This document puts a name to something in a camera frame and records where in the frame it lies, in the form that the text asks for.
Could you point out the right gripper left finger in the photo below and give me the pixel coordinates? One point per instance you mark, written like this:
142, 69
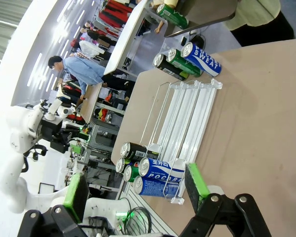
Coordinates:
76, 197

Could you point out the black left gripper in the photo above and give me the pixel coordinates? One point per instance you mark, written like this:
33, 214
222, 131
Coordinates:
53, 129

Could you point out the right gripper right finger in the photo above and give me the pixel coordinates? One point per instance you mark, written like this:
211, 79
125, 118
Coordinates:
195, 187

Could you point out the black Pepsi can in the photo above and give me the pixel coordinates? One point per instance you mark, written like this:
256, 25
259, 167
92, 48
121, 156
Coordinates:
135, 151
120, 165
167, 67

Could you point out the green soda can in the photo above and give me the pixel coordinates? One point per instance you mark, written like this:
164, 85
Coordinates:
173, 54
173, 16
130, 174

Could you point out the dark serving tray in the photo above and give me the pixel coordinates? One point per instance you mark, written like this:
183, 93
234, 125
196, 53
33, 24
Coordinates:
207, 12

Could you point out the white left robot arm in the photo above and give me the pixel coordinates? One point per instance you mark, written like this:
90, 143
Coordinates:
17, 138

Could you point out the person in blue shirt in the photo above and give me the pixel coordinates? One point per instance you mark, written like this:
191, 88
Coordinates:
81, 71

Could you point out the person in yellow shirt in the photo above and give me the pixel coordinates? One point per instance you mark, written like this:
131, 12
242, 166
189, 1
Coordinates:
251, 12

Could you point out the small white background robot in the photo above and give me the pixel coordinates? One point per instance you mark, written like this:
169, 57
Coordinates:
64, 111

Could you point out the white screen monitor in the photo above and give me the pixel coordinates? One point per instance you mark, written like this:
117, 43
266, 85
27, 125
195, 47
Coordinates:
47, 188

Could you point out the blue Pocari Sweat can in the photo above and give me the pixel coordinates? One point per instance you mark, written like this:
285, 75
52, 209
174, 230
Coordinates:
160, 170
204, 60
153, 187

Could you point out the wooden board table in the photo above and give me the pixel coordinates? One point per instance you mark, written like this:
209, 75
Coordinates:
91, 103

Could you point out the white can dispenser rack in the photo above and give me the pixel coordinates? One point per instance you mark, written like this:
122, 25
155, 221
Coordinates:
187, 118

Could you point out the white garment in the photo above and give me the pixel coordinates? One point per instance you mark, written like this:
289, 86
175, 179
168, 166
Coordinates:
91, 48

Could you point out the mannequin in black dress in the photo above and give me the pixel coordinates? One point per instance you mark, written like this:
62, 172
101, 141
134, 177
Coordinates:
98, 37

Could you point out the white side table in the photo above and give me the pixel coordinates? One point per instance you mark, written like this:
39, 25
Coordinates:
123, 42

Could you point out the red garments on rack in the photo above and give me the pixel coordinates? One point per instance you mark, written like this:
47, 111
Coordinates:
113, 12

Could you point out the white base bracket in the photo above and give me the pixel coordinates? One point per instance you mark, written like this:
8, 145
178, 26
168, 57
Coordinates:
101, 205

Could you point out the grey metal frame desk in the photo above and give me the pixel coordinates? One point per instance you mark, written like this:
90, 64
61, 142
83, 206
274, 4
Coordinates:
96, 138

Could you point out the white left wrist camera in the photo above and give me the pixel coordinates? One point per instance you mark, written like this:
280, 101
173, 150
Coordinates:
54, 107

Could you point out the grey ribbed base plate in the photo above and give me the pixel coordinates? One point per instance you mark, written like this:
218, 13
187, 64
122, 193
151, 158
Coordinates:
158, 222

